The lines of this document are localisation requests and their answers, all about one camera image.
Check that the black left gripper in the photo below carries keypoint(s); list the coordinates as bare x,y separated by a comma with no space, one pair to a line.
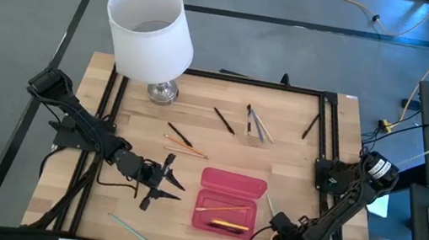
147,171

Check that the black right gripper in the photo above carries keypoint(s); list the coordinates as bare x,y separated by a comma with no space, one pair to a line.
284,237

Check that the orange pencil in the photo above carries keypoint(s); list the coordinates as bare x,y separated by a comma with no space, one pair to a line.
184,145
222,208

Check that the green pencil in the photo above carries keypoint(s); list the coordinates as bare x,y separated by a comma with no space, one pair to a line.
129,227

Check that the yellow and black pen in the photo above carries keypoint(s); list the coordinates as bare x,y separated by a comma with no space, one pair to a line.
229,224

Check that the pink plastic supply box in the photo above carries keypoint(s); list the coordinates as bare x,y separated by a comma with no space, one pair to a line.
230,182

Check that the pale pencil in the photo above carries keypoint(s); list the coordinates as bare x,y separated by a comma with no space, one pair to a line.
265,128

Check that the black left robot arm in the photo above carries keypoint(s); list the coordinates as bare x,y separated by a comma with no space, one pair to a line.
82,119

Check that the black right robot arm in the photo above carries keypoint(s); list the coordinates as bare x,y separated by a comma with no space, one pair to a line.
335,223

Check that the small black floor box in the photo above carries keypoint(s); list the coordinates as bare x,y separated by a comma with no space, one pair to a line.
410,103

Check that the white shade silver table lamp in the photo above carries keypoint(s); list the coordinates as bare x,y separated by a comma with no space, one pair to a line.
145,41

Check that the black aluminium table frame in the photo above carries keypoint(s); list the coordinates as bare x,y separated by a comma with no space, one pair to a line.
246,81

